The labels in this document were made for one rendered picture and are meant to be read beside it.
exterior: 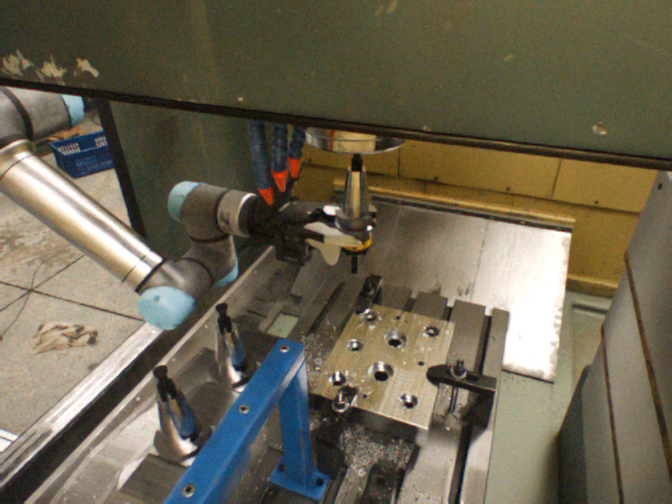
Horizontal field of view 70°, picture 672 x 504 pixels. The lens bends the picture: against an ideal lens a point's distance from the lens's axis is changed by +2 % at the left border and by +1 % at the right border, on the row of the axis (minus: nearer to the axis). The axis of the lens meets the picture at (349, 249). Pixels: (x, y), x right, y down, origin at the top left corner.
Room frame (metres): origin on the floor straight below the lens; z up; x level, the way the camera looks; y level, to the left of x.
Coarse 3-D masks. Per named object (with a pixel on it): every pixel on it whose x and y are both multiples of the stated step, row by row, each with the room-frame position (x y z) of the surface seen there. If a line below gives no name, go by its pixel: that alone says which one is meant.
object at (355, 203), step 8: (352, 176) 0.61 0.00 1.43; (360, 176) 0.61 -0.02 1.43; (352, 184) 0.61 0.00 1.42; (360, 184) 0.61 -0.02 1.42; (344, 192) 0.62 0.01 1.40; (352, 192) 0.61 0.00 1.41; (360, 192) 0.61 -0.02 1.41; (344, 200) 0.61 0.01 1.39; (352, 200) 0.60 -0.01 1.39; (360, 200) 0.60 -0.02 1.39; (368, 200) 0.62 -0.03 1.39; (344, 208) 0.61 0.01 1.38; (352, 208) 0.60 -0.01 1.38; (360, 208) 0.60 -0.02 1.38; (368, 208) 0.61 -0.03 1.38; (352, 216) 0.60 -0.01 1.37; (360, 216) 0.60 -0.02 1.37
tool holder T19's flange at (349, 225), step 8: (336, 216) 0.61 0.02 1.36; (344, 216) 0.60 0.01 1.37; (368, 216) 0.61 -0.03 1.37; (376, 216) 0.62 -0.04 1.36; (336, 224) 0.61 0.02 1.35; (344, 224) 0.60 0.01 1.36; (352, 224) 0.59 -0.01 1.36; (360, 224) 0.59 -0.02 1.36; (368, 224) 0.60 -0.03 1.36; (344, 232) 0.60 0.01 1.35; (352, 232) 0.59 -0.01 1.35; (360, 232) 0.59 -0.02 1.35; (368, 232) 0.60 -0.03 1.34
